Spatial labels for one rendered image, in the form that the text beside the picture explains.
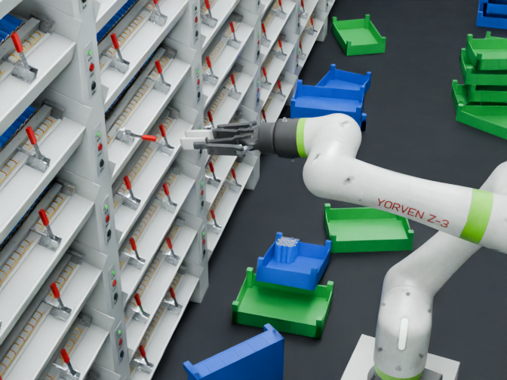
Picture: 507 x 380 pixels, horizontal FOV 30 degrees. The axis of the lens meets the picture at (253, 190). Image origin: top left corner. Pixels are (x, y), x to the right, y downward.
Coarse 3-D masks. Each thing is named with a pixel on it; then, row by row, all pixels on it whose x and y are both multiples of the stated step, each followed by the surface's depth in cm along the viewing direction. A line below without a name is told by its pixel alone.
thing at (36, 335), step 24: (72, 264) 221; (96, 264) 222; (48, 288) 210; (72, 288) 215; (24, 312) 202; (48, 312) 207; (72, 312) 210; (24, 336) 201; (48, 336) 203; (0, 360) 191; (24, 360) 196; (48, 360) 202
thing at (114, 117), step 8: (160, 48) 263; (160, 56) 260; (152, 64) 256; (160, 64) 260; (144, 72) 252; (136, 80) 248; (144, 80) 250; (136, 88) 245; (128, 96) 242; (136, 96) 245; (120, 104) 238; (128, 104) 242; (136, 104) 243; (112, 112) 234; (120, 112) 235; (112, 120) 232
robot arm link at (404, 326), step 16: (400, 288) 231; (416, 288) 231; (384, 304) 229; (400, 304) 226; (416, 304) 226; (384, 320) 223; (400, 320) 222; (416, 320) 222; (384, 336) 223; (400, 336) 220; (416, 336) 220; (384, 352) 226; (400, 352) 223; (416, 352) 223; (384, 368) 228; (400, 368) 226; (416, 368) 227
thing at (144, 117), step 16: (176, 48) 265; (192, 48) 264; (176, 64) 265; (176, 80) 259; (160, 96) 251; (128, 112) 240; (144, 112) 243; (160, 112) 250; (112, 128) 233; (128, 128) 236; (144, 128) 238; (112, 144) 229; (112, 160) 224; (128, 160) 233; (112, 176) 220
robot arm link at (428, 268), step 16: (496, 176) 214; (496, 192) 211; (432, 240) 230; (448, 240) 226; (464, 240) 223; (416, 256) 233; (432, 256) 229; (448, 256) 227; (464, 256) 226; (400, 272) 236; (416, 272) 232; (432, 272) 230; (448, 272) 230; (384, 288) 236; (432, 288) 233; (432, 304) 233
